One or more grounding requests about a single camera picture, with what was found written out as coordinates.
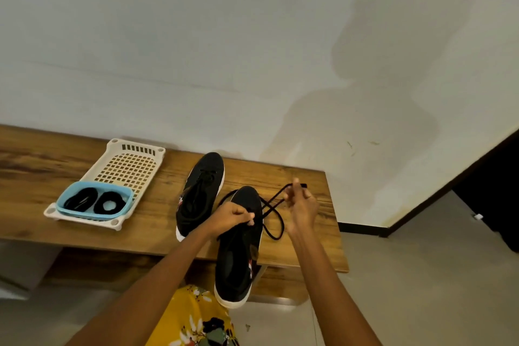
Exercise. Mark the person's right hand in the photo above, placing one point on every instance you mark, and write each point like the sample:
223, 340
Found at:
302, 212

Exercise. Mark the person's left hand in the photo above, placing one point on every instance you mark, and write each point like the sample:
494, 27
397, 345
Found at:
229, 216

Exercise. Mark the person's right fingers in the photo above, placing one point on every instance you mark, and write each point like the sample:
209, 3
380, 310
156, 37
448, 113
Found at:
296, 191

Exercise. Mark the person's left fingers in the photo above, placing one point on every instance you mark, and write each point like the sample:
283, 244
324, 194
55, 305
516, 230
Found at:
246, 216

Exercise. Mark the black shoelace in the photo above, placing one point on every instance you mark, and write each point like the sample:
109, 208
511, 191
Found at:
81, 199
272, 212
100, 208

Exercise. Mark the person's left forearm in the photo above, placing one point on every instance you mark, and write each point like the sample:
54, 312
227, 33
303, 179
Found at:
150, 293

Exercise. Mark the person's right forearm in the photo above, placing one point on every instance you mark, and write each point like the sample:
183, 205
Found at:
328, 293

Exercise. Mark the black white-soled sneaker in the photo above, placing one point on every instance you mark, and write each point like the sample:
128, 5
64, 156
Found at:
200, 195
237, 264

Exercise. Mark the yellow floral garment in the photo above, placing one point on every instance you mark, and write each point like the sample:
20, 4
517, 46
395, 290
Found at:
190, 319

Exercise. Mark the white perforated plastic tray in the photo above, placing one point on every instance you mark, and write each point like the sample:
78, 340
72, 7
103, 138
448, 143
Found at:
129, 165

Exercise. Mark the coiled black shoelace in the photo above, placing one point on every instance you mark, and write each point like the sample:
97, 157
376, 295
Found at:
100, 208
81, 199

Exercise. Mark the blue plastic tray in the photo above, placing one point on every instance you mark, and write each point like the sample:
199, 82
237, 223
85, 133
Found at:
67, 197

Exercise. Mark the wooden table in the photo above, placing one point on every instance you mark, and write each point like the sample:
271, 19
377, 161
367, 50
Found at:
56, 179

